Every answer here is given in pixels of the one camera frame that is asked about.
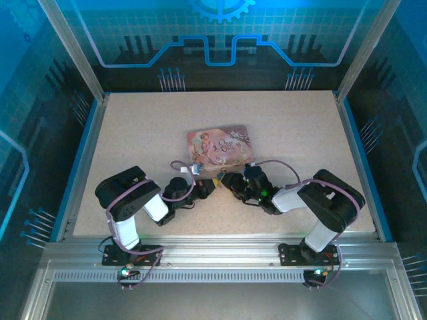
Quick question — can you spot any pink decorated keepsake box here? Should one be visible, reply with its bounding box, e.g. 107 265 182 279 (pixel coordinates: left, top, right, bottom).
185 124 258 178

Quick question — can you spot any left controller board with LED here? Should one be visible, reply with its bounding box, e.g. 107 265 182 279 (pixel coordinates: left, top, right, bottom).
117 266 141 279

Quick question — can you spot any grey metal bottom panel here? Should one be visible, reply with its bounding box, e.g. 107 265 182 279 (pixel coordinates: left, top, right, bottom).
43 281 401 320

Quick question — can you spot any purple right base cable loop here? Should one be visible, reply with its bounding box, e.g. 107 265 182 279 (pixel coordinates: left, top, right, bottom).
302 253 343 290

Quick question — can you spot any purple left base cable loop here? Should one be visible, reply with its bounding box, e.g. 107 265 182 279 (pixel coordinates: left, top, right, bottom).
115 249 165 291

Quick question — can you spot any aluminium table side rail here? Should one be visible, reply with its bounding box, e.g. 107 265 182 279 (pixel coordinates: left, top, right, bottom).
55 93 111 243
334 92 394 243

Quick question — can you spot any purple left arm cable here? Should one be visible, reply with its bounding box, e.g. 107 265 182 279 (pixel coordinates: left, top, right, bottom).
105 159 201 256

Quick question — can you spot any aluminium frame post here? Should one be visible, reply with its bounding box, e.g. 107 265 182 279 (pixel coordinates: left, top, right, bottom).
334 0 403 103
37 0 109 103

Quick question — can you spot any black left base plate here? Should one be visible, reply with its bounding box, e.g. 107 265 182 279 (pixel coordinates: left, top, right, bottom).
101 244 163 267

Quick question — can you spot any right controller board with LED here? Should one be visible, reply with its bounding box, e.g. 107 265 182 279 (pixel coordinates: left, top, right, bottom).
304 267 330 279

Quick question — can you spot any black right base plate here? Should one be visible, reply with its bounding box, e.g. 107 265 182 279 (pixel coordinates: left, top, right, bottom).
278 242 342 267

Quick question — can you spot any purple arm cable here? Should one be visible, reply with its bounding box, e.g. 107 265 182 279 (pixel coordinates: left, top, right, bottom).
250 158 365 264
105 159 201 256

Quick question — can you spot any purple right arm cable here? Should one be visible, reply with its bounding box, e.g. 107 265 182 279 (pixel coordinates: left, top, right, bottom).
250 158 365 264

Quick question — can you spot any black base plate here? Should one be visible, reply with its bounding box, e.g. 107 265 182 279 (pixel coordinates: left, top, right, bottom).
101 244 163 267
278 242 342 267

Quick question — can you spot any slotted grey cable duct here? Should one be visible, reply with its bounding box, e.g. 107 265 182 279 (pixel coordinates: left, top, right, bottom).
52 269 338 285

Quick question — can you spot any controller board with led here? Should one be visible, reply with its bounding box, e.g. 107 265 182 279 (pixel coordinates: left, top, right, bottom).
304 267 330 279
117 266 141 279

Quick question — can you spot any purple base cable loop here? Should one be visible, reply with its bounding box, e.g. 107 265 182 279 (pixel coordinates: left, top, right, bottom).
115 249 165 291
302 253 343 290

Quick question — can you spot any aluminium mounting rail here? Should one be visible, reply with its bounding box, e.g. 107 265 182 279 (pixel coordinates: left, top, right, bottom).
45 233 398 268

